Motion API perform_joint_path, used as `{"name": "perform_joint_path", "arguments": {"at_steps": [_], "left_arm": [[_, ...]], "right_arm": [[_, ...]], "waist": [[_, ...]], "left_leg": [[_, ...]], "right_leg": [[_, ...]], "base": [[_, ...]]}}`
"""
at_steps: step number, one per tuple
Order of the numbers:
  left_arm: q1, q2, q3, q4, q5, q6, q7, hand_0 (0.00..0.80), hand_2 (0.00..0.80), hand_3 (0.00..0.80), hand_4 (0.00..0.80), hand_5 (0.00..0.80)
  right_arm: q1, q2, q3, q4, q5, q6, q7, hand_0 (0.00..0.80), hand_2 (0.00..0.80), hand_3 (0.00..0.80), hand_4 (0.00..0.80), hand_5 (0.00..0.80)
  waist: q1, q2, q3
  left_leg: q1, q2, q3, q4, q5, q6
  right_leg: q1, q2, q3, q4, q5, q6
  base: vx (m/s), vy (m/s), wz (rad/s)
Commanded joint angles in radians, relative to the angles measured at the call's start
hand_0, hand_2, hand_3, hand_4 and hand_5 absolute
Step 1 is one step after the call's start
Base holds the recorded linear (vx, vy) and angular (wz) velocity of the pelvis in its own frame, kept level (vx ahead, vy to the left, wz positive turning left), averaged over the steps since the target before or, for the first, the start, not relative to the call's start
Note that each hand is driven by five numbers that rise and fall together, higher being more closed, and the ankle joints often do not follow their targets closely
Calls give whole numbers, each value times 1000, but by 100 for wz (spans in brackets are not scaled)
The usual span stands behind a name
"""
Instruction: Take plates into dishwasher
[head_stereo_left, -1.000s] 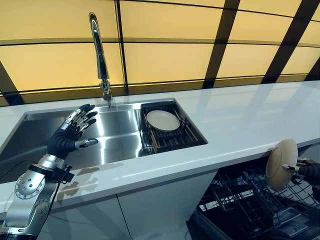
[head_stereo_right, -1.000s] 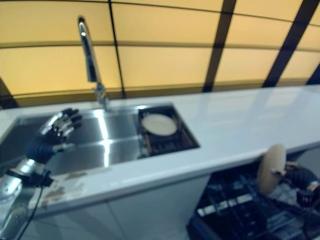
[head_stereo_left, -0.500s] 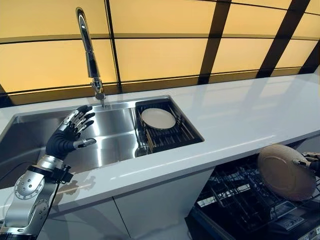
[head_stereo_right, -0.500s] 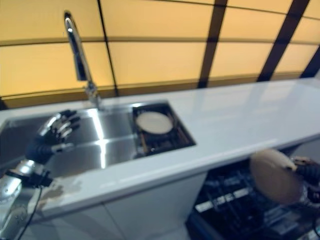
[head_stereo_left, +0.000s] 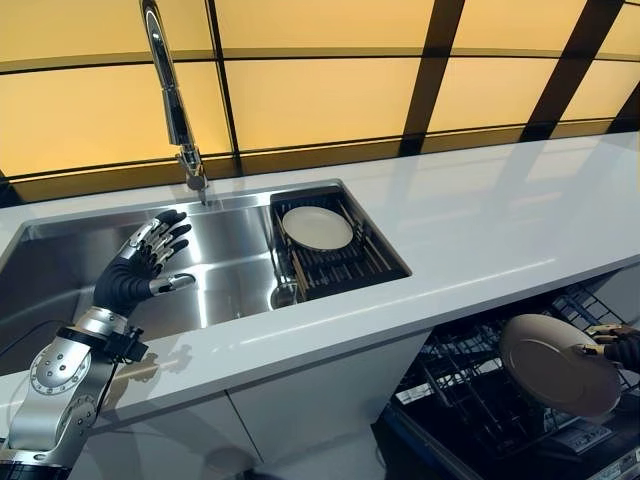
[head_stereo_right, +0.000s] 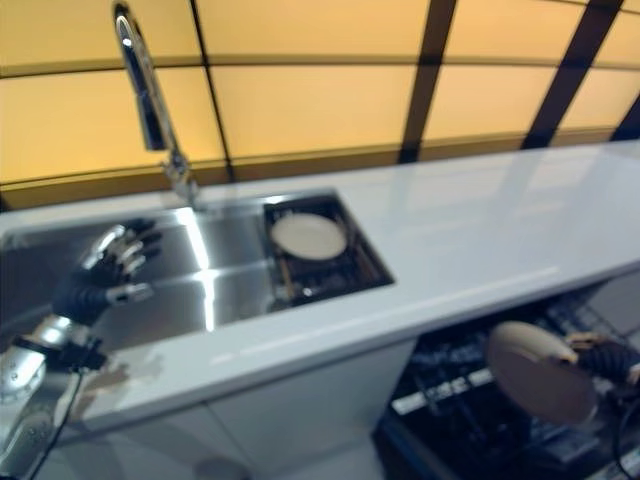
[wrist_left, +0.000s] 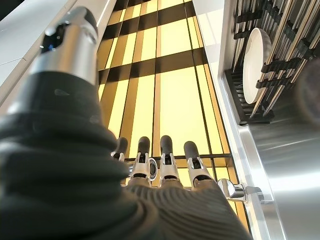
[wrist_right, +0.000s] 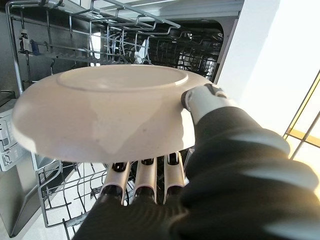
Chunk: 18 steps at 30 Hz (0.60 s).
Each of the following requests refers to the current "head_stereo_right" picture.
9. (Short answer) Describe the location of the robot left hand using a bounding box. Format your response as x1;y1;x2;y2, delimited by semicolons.
52;219;164;327

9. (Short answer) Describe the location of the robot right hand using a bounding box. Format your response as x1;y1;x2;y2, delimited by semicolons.
557;332;640;386

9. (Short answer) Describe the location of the beige ceramic plate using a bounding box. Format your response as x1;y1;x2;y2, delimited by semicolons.
486;321;600;427
269;213;348;262

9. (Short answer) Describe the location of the stainless steel sink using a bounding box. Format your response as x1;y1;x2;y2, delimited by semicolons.
0;188;397;342

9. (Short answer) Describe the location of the chrome gooseneck faucet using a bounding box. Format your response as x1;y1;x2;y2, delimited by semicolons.
111;0;202;210

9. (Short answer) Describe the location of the black dish drying rack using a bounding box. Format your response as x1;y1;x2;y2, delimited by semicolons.
261;195;395;312

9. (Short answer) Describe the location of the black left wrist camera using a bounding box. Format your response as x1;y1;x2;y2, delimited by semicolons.
64;334;109;372

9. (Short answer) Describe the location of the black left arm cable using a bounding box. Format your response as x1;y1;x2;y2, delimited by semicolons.
28;367;85;480

